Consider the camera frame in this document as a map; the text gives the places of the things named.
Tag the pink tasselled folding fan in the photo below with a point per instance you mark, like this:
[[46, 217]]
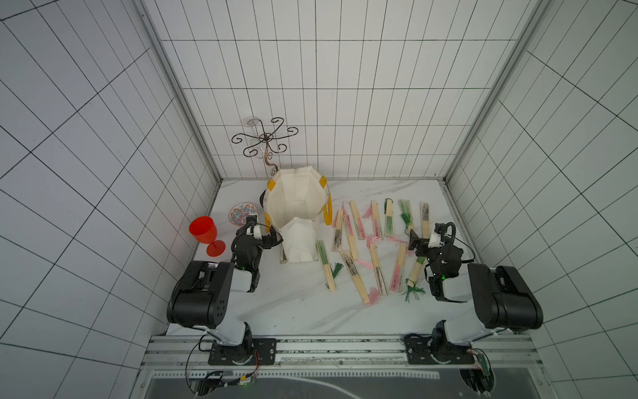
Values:
[[372, 213]]

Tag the natural wood fan row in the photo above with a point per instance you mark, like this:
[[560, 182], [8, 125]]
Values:
[[379, 276]]

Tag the grey fan pink tassel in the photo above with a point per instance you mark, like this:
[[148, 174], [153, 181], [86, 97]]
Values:
[[368, 298]]

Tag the red plastic goblet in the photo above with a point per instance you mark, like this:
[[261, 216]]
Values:
[[204, 230]]

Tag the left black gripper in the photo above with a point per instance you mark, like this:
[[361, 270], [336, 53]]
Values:
[[266, 238]]

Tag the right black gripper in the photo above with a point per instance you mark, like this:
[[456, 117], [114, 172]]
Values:
[[424, 244]]

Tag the black scrolled metal stand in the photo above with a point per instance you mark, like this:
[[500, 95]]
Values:
[[268, 144]]

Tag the green tasselled folding fan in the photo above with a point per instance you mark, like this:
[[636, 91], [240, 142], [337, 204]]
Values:
[[406, 215]]

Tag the grey pink folding fan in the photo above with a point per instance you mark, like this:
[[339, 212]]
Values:
[[425, 219]]

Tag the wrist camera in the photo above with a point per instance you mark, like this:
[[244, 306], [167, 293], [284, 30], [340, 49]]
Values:
[[444, 234], [252, 227]]

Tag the white canvas tote bag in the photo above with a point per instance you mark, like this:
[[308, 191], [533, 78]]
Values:
[[293, 201]]

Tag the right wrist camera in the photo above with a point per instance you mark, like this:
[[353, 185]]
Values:
[[444, 234]]

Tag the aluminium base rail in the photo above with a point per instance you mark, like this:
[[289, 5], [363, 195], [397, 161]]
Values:
[[334, 353]]

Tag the light green folding fan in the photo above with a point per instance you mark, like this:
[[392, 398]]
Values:
[[389, 217]]

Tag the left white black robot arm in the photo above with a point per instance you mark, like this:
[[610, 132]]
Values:
[[200, 299]]

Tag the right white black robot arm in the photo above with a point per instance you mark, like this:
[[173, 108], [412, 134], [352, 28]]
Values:
[[500, 299]]

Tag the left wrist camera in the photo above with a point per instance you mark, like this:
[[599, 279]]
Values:
[[252, 227]]

